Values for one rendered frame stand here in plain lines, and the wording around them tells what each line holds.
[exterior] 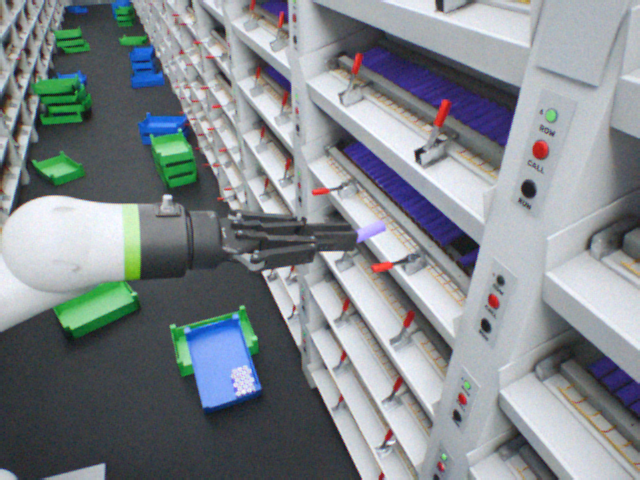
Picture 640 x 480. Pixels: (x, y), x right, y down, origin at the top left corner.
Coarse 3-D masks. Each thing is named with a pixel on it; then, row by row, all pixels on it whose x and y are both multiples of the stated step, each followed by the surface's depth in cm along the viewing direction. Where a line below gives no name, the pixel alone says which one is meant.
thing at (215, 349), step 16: (224, 320) 171; (192, 336) 171; (208, 336) 172; (224, 336) 173; (240, 336) 174; (192, 352) 168; (208, 352) 169; (224, 352) 169; (240, 352) 170; (208, 368) 165; (224, 368) 166; (208, 384) 162; (224, 384) 163; (256, 384) 164; (208, 400) 159; (224, 400) 160; (240, 400) 158
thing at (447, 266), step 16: (336, 160) 106; (352, 176) 99; (368, 192) 94; (384, 208) 89; (400, 224) 84; (400, 240) 82; (416, 240) 80; (432, 256) 76; (448, 272) 73; (464, 288) 70
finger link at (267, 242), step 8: (240, 232) 58; (248, 232) 59; (256, 232) 60; (264, 240) 60; (272, 240) 60; (280, 240) 60; (288, 240) 61; (296, 240) 61; (304, 240) 62; (312, 240) 62; (264, 248) 60
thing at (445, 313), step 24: (312, 144) 108; (336, 144) 109; (312, 168) 109; (336, 168) 106; (336, 192) 99; (360, 216) 92; (384, 240) 85; (408, 288) 78; (432, 288) 74; (432, 312) 71; (456, 312) 70; (456, 336) 66
